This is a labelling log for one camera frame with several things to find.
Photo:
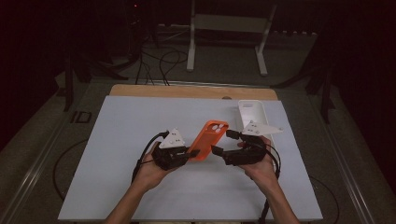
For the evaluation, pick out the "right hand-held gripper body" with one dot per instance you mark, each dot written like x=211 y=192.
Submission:
x=249 y=155

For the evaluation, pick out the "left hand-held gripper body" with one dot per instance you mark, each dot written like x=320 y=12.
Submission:
x=171 y=154

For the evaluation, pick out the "orange phone case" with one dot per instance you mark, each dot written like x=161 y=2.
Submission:
x=205 y=141

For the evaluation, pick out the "white oblong plastic tray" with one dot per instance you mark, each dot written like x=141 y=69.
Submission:
x=252 y=113

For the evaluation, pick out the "person's right hand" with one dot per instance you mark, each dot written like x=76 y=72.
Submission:
x=264 y=172

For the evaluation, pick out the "person's left hand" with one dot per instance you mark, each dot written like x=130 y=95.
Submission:
x=148 y=174

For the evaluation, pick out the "white table mat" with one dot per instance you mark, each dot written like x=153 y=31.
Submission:
x=124 y=130

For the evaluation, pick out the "black tripod stand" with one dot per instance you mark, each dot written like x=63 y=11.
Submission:
x=323 y=90
x=70 y=77

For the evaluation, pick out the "white metal stand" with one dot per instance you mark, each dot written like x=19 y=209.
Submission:
x=230 y=23

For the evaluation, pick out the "black floor bracket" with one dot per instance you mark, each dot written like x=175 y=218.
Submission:
x=81 y=117

